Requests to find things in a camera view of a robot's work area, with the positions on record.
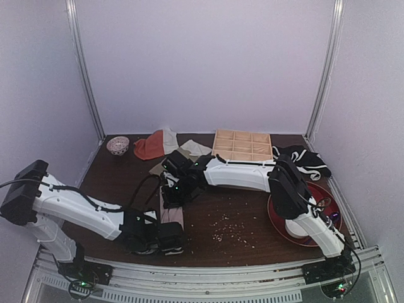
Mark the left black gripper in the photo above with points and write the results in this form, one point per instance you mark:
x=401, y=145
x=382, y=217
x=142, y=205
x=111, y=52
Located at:
x=172, y=241

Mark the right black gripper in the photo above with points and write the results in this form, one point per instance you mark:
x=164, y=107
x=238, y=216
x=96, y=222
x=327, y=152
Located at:
x=172, y=202

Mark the mauve and cream underwear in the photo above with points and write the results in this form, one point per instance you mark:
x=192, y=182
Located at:
x=171, y=219

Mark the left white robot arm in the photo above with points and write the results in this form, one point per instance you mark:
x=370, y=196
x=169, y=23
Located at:
x=35, y=197

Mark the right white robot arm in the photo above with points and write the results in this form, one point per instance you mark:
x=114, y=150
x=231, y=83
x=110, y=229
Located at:
x=289, y=193

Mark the olive green underwear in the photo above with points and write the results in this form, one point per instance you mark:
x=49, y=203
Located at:
x=190, y=149

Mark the orange underwear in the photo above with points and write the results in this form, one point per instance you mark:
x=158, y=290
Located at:
x=158, y=144

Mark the wooden compartment tray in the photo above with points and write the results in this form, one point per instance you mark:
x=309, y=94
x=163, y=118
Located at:
x=242, y=145

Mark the small patterned bowl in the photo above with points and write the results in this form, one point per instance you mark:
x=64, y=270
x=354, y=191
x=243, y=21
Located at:
x=118, y=145

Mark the white bowl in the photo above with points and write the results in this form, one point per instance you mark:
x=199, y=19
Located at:
x=295, y=230

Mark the black and white garment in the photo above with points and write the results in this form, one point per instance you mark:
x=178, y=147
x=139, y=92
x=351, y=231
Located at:
x=307, y=162

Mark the round red tray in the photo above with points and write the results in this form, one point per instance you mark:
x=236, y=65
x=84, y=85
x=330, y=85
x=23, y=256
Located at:
x=318, y=193

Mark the purple spoon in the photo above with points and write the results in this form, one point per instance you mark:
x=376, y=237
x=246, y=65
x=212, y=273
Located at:
x=335, y=217

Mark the front aluminium rail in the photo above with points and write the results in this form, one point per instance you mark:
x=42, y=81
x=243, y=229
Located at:
x=282, y=282

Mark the left aluminium frame post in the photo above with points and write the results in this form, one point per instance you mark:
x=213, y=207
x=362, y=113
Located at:
x=84, y=74

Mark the aluminium frame post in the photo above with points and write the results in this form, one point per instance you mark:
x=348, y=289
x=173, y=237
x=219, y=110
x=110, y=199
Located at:
x=325, y=79
x=84, y=74

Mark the right aluminium frame post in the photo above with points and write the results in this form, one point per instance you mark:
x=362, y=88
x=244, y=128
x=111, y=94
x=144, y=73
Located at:
x=325, y=79

